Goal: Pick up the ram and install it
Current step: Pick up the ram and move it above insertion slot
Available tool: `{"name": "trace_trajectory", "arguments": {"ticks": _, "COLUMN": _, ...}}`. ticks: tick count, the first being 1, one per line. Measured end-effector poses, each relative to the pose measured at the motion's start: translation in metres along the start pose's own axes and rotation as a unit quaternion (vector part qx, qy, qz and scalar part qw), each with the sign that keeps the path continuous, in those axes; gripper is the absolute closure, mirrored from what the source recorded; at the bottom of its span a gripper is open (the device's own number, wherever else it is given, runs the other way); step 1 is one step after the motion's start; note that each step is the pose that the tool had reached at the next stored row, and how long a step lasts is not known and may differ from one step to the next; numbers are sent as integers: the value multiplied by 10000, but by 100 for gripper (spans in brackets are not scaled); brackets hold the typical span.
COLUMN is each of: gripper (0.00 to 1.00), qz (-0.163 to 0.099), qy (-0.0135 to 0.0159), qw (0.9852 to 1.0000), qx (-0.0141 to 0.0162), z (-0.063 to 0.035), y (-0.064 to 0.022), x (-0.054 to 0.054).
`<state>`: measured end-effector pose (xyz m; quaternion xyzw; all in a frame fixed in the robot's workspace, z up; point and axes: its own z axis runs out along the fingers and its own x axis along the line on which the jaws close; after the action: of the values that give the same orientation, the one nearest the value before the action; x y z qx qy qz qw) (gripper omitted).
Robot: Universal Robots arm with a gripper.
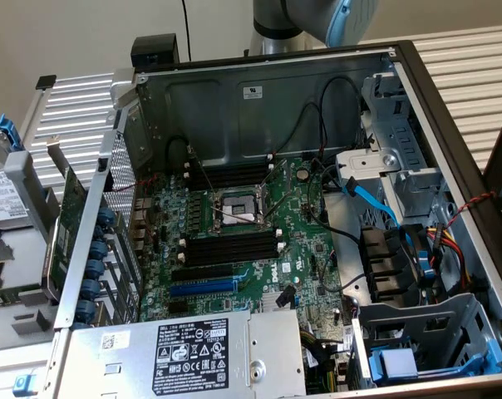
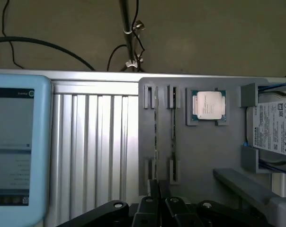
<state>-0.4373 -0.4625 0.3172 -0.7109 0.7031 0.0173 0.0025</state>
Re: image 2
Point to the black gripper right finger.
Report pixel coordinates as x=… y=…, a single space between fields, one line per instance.
x=176 y=212

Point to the blue disk carrier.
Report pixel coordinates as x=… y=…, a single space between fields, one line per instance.
x=275 y=86

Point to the silver green CPU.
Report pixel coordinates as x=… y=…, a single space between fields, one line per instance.
x=208 y=105

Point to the light blue teach pendant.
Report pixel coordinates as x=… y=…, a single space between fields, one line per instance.
x=15 y=142

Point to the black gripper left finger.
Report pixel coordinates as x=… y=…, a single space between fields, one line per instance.
x=145 y=212

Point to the grey parts rack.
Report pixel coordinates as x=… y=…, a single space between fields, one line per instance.
x=204 y=146

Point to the silver metal pole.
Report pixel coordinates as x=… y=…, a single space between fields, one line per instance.
x=128 y=23

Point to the silver Toshiba hard disk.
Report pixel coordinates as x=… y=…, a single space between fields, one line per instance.
x=275 y=123

